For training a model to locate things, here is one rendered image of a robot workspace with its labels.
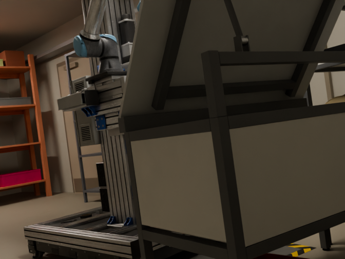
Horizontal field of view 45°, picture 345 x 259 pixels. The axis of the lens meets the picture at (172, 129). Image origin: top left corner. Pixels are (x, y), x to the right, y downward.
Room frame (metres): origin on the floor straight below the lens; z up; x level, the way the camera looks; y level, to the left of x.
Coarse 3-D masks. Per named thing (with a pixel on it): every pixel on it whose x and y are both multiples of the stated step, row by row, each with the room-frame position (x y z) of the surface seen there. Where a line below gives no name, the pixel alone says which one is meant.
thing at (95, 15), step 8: (96, 0) 2.22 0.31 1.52; (104, 0) 2.23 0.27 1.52; (96, 8) 2.24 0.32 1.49; (104, 8) 2.27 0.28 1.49; (88, 16) 2.28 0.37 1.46; (96, 16) 2.27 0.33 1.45; (88, 24) 2.29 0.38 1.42; (96, 24) 2.29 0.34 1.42; (80, 32) 2.33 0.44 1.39; (88, 32) 2.31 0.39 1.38; (96, 32) 2.32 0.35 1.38; (80, 40) 2.31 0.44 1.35; (88, 40) 2.32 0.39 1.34; (96, 40) 2.34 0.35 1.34; (80, 48) 2.33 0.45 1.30; (88, 48) 2.34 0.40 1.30; (96, 48) 2.37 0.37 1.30; (80, 56) 2.37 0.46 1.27; (88, 56) 2.38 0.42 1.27; (96, 56) 2.42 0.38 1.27
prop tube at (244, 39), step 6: (228, 0) 1.37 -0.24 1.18; (228, 6) 1.36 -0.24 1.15; (228, 12) 1.37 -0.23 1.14; (234, 12) 1.36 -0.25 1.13; (234, 18) 1.35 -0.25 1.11; (234, 24) 1.35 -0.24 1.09; (234, 30) 1.36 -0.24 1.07; (240, 30) 1.35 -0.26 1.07; (246, 36) 1.35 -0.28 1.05; (246, 42) 1.34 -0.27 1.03
